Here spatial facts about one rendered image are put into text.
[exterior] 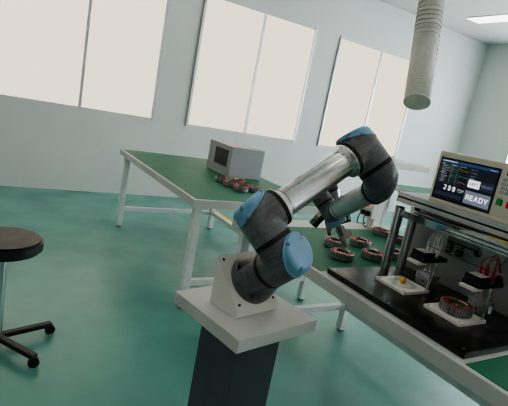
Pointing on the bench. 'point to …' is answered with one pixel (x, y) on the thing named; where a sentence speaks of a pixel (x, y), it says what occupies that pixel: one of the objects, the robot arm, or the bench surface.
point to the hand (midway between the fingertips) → (336, 242)
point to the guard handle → (464, 246)
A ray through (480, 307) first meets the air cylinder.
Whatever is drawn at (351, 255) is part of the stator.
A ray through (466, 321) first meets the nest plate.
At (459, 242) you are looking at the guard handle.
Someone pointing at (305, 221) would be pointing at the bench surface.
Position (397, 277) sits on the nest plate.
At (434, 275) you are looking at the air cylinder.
